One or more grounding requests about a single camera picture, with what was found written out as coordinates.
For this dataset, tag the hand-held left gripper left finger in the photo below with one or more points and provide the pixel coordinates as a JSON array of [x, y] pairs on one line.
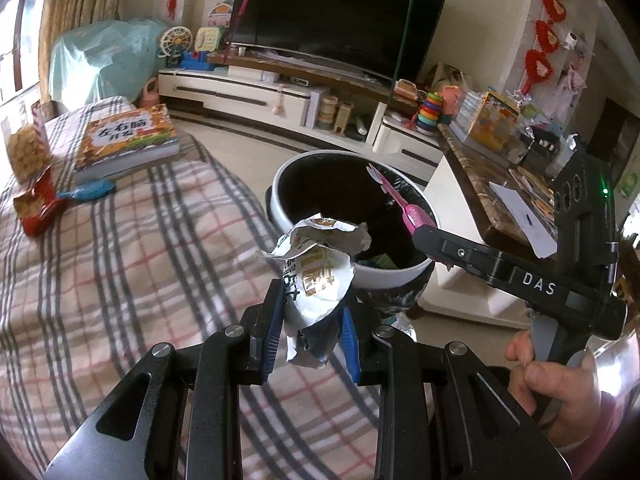
[[265, 330]]

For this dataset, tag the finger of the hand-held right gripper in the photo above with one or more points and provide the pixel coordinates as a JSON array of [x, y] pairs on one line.
[[500, 270]]

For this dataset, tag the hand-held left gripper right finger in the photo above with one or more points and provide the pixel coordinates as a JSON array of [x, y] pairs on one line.
[[350, 345]]

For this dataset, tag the white wrapper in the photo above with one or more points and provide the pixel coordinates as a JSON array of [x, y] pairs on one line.
[[315, 285]]

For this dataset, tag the white trash bin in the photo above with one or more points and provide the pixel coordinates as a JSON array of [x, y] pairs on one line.
[[390, 276]]

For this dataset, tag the person's right forearm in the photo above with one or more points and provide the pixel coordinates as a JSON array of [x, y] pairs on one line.
[[612, 410]]

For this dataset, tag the person's right hand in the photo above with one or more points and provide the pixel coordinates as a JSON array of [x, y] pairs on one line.
[[560, 390]]

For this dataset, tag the white paper sheet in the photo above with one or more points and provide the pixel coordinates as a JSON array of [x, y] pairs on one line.
[[520, 215]]

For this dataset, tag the marble top side table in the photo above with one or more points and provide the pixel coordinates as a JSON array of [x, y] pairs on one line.
[[470, 180]]

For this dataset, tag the colourful picture box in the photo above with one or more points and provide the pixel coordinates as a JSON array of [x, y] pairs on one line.
[[492, 122]]

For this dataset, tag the plaid blanket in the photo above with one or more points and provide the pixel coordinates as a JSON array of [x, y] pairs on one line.
[[125, 285]]

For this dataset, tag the teal wrapper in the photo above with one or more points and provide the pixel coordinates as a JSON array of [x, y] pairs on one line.
[[85, 190]]

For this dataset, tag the orange children's book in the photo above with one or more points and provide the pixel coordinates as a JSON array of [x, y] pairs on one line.
[[125, 135]]

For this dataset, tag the pink toy watering can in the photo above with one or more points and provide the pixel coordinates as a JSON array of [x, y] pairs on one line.
[[150, 92]]

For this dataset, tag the red snack bag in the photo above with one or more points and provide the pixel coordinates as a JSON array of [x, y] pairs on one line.
[[35, 200]]

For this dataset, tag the blue toy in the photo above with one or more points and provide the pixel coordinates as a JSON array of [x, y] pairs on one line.
[[195, 62]]

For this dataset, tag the green yellow toy phone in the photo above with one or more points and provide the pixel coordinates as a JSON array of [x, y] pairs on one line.
[[207, 40]]

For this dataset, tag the small white fan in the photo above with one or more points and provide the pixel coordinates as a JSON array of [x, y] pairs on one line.
[[175, 45]]

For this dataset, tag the black television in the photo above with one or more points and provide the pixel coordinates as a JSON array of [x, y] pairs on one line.
[[340, 10]]

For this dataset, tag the teal furniture cover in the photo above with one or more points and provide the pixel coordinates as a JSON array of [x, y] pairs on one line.
[[100, 60]]

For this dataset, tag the arched colourful toy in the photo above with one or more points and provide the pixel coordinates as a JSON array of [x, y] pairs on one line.
[[221, 14]]

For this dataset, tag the pink stick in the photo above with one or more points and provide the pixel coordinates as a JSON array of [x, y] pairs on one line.
[[247, 0]]

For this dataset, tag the beige curtain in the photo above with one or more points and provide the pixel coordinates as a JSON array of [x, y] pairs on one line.
[[75, 0]]

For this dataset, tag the red paper wall decorations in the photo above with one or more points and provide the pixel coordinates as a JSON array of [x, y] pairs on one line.
[[545, 30]]

